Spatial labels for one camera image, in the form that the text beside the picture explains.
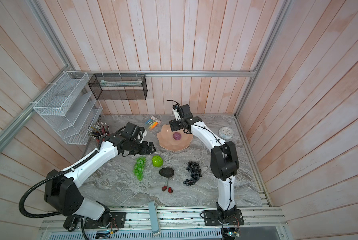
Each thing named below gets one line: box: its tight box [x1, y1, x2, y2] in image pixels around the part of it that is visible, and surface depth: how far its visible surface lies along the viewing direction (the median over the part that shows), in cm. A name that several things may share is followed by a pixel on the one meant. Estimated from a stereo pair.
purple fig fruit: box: [173, 132, 182, 141], surface depth 105 cm
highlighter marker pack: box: [145, 116, 162, 131], surface depth 117 cm
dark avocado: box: [159, 167, 175, 178], surface depth 87 cm
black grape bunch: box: [183, 160, 202, 186], surface depth 87 cm
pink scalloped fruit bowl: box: [156, 124, 194, 152], surface depth 105 cm
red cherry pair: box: [161, 180, 173, 194], surface depth 85 cm
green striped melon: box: [151, 155, 164, 168], surface depth 90 cm
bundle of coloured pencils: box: [88, 122, 110, 139], surface depth 93 cm
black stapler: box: [63, 215, 78, 232], surface depth 72 cm
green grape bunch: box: [133, 156, 147, 181], surface depth 88 cm
